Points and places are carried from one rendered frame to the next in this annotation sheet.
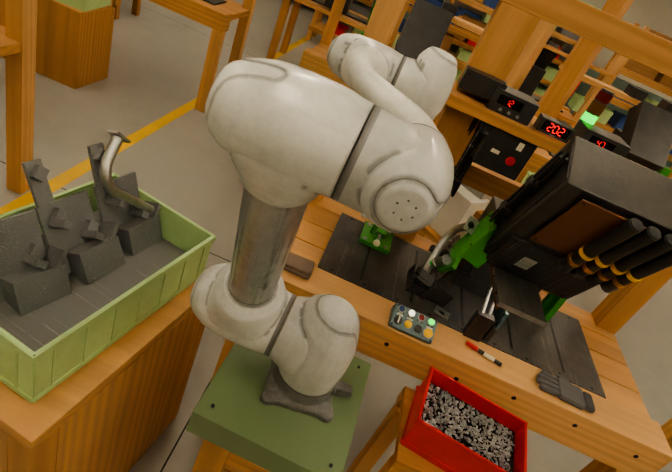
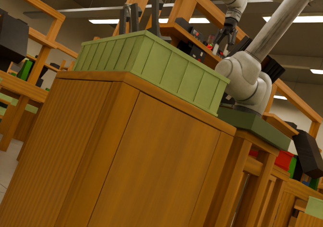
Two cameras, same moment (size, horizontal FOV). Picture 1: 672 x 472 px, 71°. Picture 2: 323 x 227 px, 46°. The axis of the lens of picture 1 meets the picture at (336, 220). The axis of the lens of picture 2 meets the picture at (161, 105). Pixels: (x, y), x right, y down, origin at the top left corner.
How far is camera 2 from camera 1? 2.11 m
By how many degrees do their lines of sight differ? 56
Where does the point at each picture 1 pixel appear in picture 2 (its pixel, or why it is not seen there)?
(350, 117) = not seen: outside the picture
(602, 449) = not seen: hidden behind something
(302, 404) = not seen: hidden behind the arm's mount
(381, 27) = not seen: outside the picture
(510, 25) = (189, 2)
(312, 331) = (266, 78)
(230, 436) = (265, 125)
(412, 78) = not seen: outside the picture
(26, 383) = (217, 103)
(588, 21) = (209, 5)
